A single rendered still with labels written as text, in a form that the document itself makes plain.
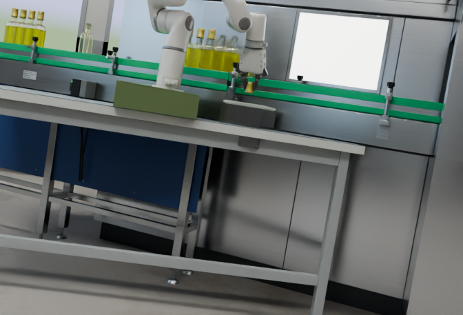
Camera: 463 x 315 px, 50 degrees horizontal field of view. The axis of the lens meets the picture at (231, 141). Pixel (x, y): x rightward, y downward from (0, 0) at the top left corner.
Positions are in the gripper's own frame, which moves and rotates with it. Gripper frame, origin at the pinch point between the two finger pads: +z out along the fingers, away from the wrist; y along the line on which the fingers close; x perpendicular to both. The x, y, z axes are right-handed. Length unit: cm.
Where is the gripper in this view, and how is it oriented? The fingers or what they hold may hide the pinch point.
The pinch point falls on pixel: (250, 84)
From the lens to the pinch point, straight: 205.6
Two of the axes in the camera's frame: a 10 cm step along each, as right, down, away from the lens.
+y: -9.4, -1.8, 2.8
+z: -0.8, 9.4, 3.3
